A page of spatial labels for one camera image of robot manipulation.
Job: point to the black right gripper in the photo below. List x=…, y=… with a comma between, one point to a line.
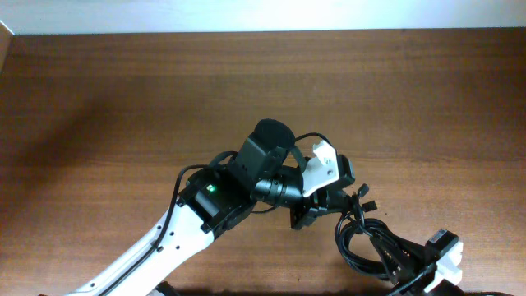
x=410, y=284

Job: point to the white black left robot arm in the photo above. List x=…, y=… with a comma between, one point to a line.
x=268, y=168

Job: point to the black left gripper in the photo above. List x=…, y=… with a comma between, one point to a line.
x=315, y=204

